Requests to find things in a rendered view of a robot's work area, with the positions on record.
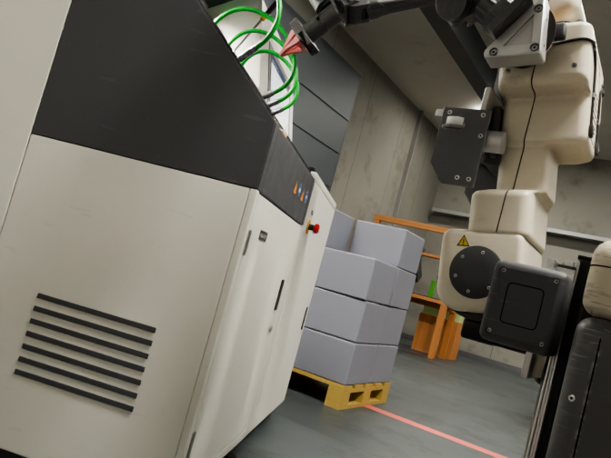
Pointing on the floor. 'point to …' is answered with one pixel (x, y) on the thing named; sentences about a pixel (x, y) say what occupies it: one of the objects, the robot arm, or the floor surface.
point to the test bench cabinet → (113, 303)
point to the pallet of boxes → (358, 311)
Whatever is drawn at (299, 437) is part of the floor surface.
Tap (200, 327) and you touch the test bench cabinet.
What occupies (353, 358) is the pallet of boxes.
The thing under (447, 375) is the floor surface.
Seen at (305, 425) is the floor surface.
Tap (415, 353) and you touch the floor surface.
